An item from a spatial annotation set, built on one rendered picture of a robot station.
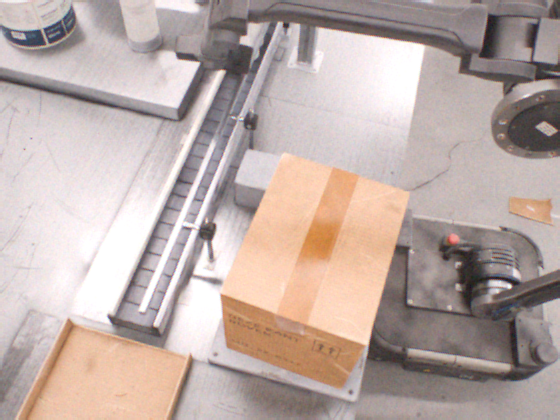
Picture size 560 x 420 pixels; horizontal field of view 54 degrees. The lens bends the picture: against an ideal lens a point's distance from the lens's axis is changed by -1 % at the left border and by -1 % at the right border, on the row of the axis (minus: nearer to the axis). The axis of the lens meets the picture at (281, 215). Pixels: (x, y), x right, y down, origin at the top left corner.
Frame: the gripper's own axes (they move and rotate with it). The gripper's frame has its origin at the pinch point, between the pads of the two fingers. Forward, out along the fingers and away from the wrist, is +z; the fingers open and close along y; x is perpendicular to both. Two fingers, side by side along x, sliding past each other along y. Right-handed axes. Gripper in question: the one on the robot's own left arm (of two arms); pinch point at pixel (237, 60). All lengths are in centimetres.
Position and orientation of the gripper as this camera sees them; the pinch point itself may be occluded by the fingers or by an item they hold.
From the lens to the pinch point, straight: 144.1
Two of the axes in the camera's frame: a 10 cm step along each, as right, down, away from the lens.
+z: 1.3, -1.7, 9.8
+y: -9.7, -2.5, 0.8
